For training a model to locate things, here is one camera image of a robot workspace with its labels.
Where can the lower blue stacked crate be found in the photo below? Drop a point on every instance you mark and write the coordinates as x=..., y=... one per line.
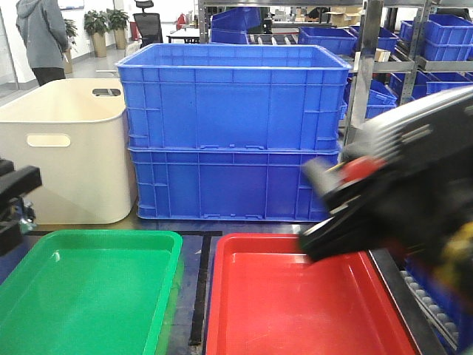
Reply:
x=227, y=184

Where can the cream plastic storage basket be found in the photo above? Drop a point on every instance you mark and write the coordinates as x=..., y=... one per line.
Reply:
x=76, y=132

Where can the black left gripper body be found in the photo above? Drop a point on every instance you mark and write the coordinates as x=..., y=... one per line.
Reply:
x=17, y=215

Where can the standing person grey hoodie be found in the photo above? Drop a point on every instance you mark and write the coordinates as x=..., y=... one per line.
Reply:
x=43, y=31

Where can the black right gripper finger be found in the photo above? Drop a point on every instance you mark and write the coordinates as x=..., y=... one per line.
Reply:
x=326, y=182
x=348, y=231

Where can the red plastic tray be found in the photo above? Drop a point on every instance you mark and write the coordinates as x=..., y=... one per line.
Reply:
x=267, y=297

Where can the stainless steel shelf rack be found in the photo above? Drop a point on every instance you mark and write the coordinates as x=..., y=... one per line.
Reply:
x=352, y=29

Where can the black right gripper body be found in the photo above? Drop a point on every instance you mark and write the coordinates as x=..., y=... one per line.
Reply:
x=427, y=146

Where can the blue stacked crate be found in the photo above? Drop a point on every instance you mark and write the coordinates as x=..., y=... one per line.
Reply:
x=204, y=96
x=227, y=184

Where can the red mushroom push button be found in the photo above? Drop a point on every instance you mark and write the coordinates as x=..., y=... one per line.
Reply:
x=360, y=168

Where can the green plastic tray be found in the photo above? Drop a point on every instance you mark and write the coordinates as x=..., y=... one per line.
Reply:
x=92, y=292

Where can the upper blue stacked crate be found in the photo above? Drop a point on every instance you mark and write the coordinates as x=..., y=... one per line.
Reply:
x=204, y=96

